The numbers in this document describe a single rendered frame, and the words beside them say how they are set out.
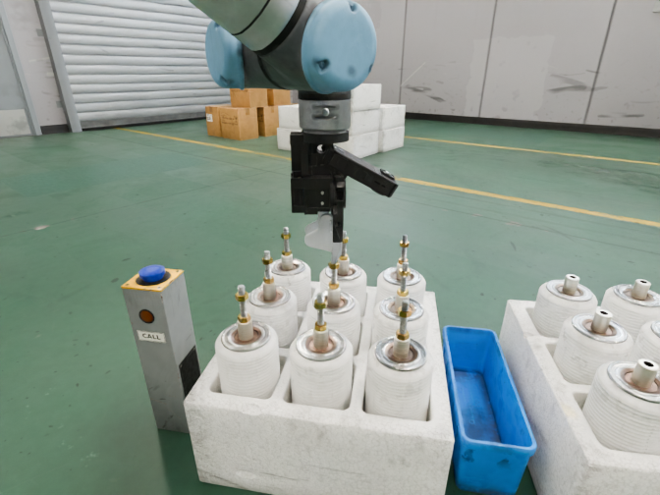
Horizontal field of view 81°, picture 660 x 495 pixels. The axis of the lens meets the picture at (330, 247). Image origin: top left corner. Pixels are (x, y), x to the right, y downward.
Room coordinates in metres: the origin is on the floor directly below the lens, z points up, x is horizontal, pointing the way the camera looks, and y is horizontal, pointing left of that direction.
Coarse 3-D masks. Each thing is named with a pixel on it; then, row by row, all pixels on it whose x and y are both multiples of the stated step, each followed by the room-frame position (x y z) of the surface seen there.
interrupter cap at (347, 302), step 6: (324, 294) 0.61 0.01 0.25; (342, 294) 0.61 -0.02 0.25; (348, 294) 0.61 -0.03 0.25; (312, 300) 0.59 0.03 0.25; (342, 300) 0.60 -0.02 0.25; (348, 300) 0.59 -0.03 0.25; (354, 300) 0.59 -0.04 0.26; (330, 306) 0.57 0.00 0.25; (336, 306) 0.57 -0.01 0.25; (342, 306) 0.57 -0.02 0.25; (348, 306) 0.57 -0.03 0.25; (354, 306) 0.57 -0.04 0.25; (324, 312) 0.55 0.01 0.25; (330, 312) 0.55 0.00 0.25; (336, 312) 0.55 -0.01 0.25; (342, 312) 0.55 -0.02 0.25
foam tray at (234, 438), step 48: (432, 336) 0.58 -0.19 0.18; (288, 384) 0.47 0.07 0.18; (432, 384) 0.46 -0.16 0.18; (192, 432) 0.43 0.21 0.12; (240, 432) 0.41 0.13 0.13; (288, 432) 0.40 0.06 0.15; (336, 432) 0.39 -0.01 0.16; (384, 432) 0.38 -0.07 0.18; (432, 432) 0.37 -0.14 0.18; (240, 480) 0.42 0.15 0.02; (288, 480) 0.40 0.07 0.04; (336, 480) 0.39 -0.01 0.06; (384, 480) 0.38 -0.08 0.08; (432, 480) 0.36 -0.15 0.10
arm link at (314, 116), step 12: (300, 108) 0.57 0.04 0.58; (312, 108) 0.55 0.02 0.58; (324, 108) 0.55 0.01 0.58; (336, 108) 0.55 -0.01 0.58; (348, 108) 0.57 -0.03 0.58; (300, 120) 0.57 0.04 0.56; (312, 120) 0.55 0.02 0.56; (324, 120) 0.55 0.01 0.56; (336, 120) 0.55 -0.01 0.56; (348, 120) 0.57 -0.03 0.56; (312, 132) 0.56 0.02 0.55; (324, 132) 0.56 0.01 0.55; (336, 132) 0.56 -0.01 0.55
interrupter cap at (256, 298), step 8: (256, 288) 0.63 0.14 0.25; (280, 288) 0.63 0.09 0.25; (248, 296) 0.60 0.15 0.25; (256, 296) 0.61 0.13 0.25; (280, 296) 0.61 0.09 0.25; (288, 296) 0.60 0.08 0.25; (256, 304) 0.57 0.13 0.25; (264, 304) 0.58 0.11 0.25; (272, 304) 0.57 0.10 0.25; (280, 304) 0.58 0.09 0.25
